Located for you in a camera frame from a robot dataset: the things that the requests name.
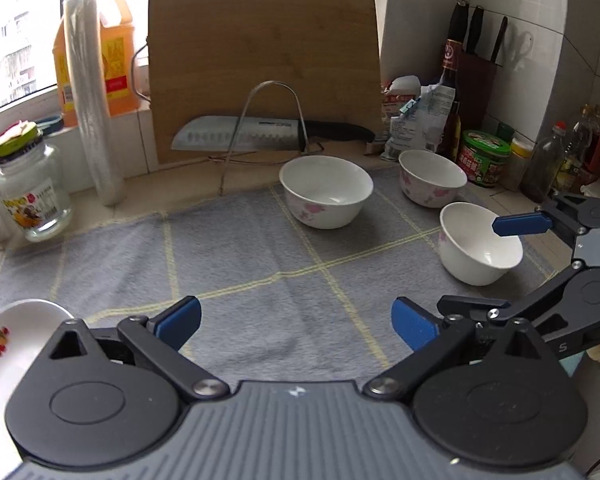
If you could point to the right cling film roll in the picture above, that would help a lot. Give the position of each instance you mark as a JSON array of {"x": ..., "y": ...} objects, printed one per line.
[{"x": 84, "y": 59}]

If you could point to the steel santoku knife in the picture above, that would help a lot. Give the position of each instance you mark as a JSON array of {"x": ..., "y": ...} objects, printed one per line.
[{"x": 214, "y": 133}]

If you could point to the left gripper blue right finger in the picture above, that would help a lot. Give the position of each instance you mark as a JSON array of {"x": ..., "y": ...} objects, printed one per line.
[{"x": 437, "y": 344}]

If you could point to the dark red knife block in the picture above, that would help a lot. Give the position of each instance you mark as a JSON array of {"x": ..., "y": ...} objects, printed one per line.
[{"x": 476, "y": 74}]

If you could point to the orange oil jug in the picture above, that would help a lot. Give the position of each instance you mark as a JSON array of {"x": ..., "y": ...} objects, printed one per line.
[{"x": 117, "y": 45}]

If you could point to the white fruit plate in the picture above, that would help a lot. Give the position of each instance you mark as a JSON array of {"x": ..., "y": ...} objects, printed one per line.
[{"x": 25, "y": 327}]

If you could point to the green lidded paste tub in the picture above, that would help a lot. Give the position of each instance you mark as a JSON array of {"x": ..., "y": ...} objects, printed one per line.
[{"x": 482, "y": 157}]

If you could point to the glass jar green lid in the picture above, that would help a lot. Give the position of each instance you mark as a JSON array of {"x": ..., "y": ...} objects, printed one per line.
[{"x": 32, "y": 188}]

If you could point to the red white salt bag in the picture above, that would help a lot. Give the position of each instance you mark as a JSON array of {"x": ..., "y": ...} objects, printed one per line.
[{"x": 396, "y": 94}]

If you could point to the bamboo cutting board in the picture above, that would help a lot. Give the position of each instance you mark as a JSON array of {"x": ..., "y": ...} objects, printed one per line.
[{"x": 277, "y": 58}]

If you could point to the white bowl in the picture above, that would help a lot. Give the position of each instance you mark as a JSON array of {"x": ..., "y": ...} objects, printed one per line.
[
  {"x": 325, "y": 192},
  {"x": 428, "y": 179},
  {"x": 470, "y": 250}
]

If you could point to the dark soy sauce bottle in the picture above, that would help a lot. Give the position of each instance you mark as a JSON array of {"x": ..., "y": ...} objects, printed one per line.
[{"x": 448, "y": 84}]

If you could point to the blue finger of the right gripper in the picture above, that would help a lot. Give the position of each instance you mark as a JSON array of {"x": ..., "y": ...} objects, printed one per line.
[
  {"x": 469, "y": 307},
  {"x": 522, "y": 224}
]

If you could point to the small yellow lid jar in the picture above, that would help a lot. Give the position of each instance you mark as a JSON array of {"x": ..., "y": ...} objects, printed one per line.
[{"x": 520, "y": 153}]

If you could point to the grey blue checked towel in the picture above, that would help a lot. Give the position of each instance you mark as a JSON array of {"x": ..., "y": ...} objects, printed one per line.
[{"x": 279, "y": 300}]

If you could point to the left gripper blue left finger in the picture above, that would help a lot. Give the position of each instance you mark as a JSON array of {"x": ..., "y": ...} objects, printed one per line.
[{"x": 156, "y": 343}]

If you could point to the wire board stand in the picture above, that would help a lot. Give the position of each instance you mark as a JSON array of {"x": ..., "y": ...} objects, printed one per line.
[{"x": 274, "y": 134}]

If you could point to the yellow label oil bottle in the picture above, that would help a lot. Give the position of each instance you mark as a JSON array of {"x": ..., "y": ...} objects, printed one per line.
[{"x": 572, "y": 175}]

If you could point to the red cap glass bottle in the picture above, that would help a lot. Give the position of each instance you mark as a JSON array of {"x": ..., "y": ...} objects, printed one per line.
[{"x": 544, "y": 164}]

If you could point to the white clipped food bag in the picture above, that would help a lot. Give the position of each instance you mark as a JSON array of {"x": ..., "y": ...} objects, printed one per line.
[{"x": 419, "y": 125}]

